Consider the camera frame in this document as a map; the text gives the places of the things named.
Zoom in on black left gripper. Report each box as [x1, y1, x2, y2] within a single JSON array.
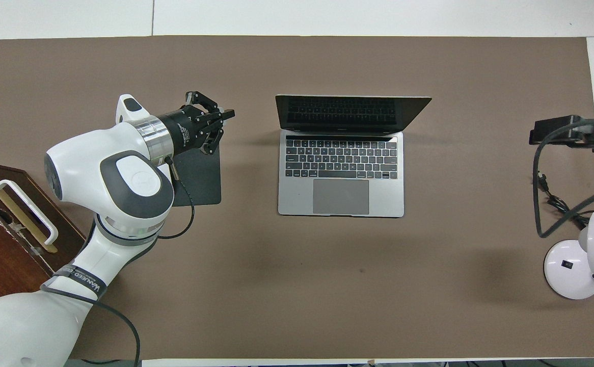
[[156, 91, 236, 155]]

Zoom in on silver apple laptop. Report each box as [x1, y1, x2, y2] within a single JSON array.
[[275, 94, 433, 218]]

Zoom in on black mouse pad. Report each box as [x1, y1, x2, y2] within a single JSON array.
[[167, 145, 222, 206]]

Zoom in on white desk lamp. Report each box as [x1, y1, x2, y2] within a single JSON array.
[[543, 210, 594, 300]]

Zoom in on brown table mat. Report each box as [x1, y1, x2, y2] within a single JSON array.
[[0, 36, 594, 360]]

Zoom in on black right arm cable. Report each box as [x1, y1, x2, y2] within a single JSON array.
[[532, 120, 594, 239]]

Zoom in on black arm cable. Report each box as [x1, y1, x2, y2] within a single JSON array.
[[40, 155, 196, 367], [532, 120, 594, 239]]

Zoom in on black lamp power cable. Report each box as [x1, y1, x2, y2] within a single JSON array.
[[534, 172, 590, 229]]

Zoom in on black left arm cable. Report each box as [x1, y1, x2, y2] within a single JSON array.
[[40, 155, 196, 367]]

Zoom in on white box handle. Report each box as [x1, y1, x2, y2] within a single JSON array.
[[0, 179, 59, 246]]

